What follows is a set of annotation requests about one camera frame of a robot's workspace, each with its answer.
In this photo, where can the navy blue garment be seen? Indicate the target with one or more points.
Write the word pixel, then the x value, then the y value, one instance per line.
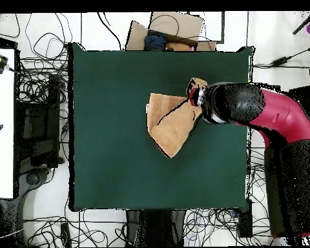
pixel 155 41

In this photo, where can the black rod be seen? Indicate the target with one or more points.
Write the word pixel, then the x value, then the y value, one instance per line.
pixel 303 24

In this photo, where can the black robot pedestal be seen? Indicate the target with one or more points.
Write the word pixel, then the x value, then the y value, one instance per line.
pixel 155 227

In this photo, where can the black power strip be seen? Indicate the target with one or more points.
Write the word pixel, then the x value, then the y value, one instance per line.
pixel 66 233

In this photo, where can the orange garment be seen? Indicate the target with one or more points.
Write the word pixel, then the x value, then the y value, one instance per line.
pixel 178 47

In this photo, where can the dark green table cloth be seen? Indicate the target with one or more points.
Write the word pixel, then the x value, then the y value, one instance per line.
pixel 106 103

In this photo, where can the brown cardboard box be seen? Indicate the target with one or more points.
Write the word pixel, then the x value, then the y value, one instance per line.
pixel 186 25

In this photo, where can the tan terry towel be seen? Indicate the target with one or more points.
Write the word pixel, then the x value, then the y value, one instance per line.
pixel 170 124

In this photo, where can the white side table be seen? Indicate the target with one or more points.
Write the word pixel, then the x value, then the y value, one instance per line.
pixel 1 116

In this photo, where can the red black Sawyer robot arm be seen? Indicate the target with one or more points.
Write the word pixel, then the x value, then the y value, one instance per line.
pixel 281 116

